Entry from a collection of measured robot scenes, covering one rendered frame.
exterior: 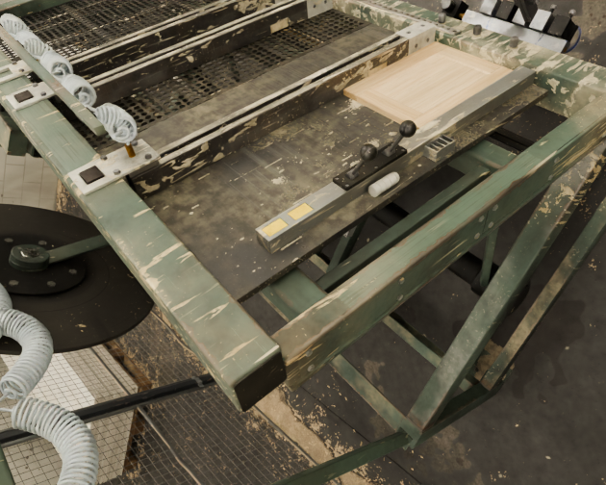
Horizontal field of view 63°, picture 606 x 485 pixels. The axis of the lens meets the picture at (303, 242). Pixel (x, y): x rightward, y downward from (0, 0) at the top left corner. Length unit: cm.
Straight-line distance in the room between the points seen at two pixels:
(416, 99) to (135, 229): 85
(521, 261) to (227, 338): 110
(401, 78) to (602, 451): 182
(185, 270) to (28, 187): 582
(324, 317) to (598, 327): 175
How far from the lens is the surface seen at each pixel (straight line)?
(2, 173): 658
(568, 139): 133
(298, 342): 85
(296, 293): 102
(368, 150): 104
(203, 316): 85
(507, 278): 170
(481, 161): 136
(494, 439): 277
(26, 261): 168
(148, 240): 101
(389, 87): 153
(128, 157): 123
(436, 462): 298
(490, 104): 145
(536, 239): 167
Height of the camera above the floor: 238
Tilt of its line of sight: 47 degrees down
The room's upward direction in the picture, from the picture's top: 93 degrees counter-clockwise
